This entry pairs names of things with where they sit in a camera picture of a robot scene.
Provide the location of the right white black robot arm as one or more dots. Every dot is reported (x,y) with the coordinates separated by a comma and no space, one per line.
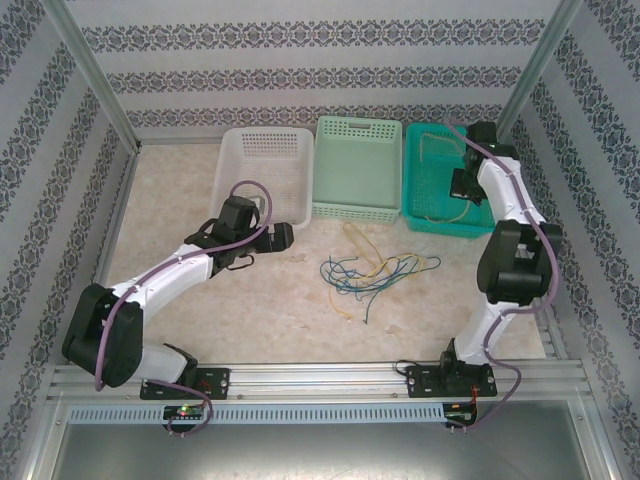
(495,185)

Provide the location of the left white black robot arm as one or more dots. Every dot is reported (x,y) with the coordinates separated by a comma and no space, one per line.
(175,275)

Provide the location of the teal plastic basket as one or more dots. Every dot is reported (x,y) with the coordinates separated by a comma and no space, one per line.
(435,185)

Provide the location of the white perforated plastic basket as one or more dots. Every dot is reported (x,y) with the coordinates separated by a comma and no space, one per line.
(280,160)

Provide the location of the mint green plastic basket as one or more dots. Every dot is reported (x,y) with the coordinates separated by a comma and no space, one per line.
(357,170)

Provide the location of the small circuit board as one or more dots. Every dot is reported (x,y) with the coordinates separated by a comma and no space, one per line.
(185,412)
(460,415)

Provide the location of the grey metal sheet panel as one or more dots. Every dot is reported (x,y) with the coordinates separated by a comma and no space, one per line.
(320,455)

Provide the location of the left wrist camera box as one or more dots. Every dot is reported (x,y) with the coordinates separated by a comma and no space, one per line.
(257,205)

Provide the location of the aluminium frame post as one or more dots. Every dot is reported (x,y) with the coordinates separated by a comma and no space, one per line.
(541,65)
(97,75)

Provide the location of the aluminium side rail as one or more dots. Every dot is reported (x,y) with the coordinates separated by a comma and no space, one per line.
(120,200)
(550,335)

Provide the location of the aluminium mounting rail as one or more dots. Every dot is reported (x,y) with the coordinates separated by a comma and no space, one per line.
(320,380)

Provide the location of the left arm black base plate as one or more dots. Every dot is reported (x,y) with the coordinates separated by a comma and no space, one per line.
(215,382)

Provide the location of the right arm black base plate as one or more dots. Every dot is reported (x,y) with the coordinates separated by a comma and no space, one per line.
(425,382)

